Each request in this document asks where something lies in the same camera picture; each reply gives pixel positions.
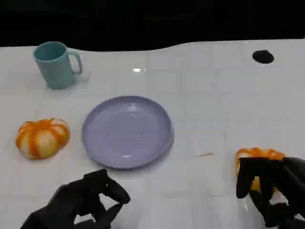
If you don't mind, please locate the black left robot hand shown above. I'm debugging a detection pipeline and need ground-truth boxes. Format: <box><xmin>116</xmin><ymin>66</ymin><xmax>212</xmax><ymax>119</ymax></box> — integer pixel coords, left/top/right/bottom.
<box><xmin>20</xmin><ymin>168</ymin><xmax>131</xmax><ymax>229</ymax></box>

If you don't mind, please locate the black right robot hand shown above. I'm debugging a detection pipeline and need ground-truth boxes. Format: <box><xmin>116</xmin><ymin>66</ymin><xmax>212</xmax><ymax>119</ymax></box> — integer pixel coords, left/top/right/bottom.
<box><xmin>235</xmin><ymin>156</ymin><xmax>305</xmax><ymax>229</ymax></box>

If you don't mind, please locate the orange and white bread roll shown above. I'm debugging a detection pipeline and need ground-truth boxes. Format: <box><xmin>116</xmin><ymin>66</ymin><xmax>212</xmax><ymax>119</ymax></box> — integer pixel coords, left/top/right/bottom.
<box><xmin>235</xmin><ymin>147</ymin><xmax>286</xmax><ymax>194</ymax></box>
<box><xmin>15</xmin><ymin>117</ymin><xmax>71</xmax><ymax>160</ymax></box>

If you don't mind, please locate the lilac plate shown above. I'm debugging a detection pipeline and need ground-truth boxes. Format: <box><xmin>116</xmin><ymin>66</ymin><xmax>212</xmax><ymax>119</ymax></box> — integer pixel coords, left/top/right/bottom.
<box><xmin>82</xmin><ymin>95</ymin><xmax>174</xmax><ymax>170</ymax></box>

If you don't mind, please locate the black round table grommet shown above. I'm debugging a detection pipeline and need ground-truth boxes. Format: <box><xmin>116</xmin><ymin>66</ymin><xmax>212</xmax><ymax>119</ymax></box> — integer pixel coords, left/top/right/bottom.
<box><xmin>252</xmin><ymin>50</ymin><xmax>275</xmax><ymax>64</ymax></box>

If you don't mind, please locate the pale green mug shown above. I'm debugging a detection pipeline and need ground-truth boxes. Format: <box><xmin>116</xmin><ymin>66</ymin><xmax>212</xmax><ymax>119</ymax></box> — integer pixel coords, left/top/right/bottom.
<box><xmin>32</xmin><ymin>42</ymin><xmax>83</xmax><ymax>90</ymax></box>

